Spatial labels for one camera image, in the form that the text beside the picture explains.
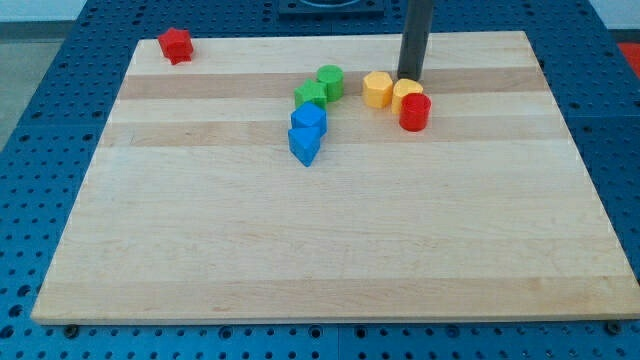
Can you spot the green cylinder block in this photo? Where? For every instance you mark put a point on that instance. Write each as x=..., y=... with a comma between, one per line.
x=333, y=77

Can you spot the yellow hexagon block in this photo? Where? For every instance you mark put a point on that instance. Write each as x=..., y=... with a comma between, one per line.
x=377, y=89

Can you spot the blue triangle block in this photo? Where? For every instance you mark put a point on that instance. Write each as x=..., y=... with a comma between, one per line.
x=304, y=143

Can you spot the blue cube block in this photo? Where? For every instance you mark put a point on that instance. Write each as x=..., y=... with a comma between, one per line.
x=310, y=115

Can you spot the green star block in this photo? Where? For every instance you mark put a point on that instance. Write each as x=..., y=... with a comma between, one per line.
x=311, y=91

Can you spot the red cylinder block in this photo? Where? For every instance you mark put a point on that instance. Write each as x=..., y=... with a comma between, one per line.
x=415, y=111

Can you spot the yellow heart block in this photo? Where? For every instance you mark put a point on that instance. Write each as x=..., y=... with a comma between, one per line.
x=402, y=88

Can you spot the wooden board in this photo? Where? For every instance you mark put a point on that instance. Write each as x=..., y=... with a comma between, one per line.
x=194, y=210

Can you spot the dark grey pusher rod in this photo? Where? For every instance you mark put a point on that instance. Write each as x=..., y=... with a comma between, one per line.
x=415, y=36

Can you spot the red star block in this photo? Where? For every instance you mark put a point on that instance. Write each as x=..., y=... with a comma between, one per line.
x=176, y=45

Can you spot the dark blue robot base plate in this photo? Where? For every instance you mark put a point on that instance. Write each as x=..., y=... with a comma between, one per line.
x=296, y=8

